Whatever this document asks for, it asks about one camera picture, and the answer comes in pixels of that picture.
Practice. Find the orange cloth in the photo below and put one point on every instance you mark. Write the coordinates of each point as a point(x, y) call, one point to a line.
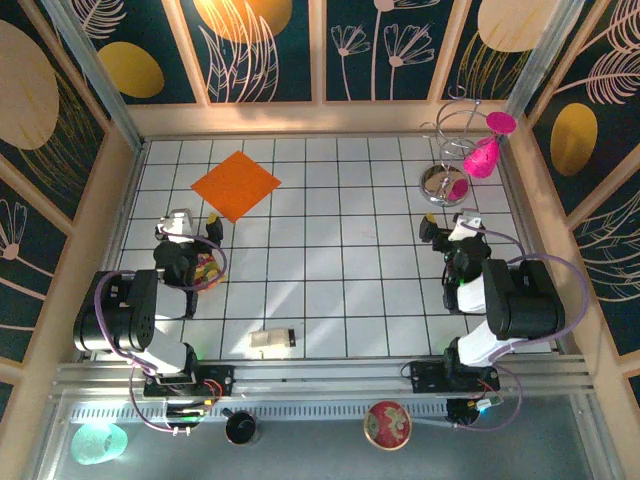
point(235, 185)

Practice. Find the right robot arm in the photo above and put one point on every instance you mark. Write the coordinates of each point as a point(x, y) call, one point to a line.
point(525, 300)

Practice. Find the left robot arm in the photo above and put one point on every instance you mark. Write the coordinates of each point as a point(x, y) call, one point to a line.
point(120, 310)

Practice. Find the colourful snack bag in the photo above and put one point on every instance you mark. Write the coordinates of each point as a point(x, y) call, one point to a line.
point(210, 272)

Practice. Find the chrome spiral glass stand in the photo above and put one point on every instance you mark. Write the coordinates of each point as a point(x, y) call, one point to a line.
point(445, 187)

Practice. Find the pink stemmed glass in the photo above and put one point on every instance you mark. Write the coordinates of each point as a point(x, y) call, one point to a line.
point(481, 157)

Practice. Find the small beige block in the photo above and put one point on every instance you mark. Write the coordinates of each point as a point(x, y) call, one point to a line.
point(267, 340)

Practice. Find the small controller board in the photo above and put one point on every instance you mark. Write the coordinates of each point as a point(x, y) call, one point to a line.
point(187, 412)
point(475, 407)

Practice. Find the black mug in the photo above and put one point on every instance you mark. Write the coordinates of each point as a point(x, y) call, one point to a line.
point(241, 427)

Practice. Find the red patterned bowl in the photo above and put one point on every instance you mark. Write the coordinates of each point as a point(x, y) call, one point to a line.
point(387, 425)

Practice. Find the teal translucent cup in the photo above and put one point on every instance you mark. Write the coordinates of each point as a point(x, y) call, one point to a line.
point(97, 445)

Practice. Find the perforated metal strip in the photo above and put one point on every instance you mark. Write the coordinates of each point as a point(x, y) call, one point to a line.
point(310, 412)

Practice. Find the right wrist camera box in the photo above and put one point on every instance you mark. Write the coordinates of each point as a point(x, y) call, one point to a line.
point(467, 222)

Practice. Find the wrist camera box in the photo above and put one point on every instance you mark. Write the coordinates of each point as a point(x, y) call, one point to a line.
point(177, 222)
point(467, 222)

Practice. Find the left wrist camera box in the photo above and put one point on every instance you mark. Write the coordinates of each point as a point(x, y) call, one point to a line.
point(177, 222)

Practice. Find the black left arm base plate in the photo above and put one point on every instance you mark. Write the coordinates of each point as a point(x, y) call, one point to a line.
point(222, 380)

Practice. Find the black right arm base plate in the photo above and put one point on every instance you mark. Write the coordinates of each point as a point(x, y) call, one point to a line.
point(422, 377)

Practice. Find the aluminium mounting rail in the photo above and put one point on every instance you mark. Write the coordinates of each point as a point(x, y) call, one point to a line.
point(320, 382)

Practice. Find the aluminium frame post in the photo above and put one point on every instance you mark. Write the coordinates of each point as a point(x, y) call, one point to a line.
point(95, 75)
point(545, 55)

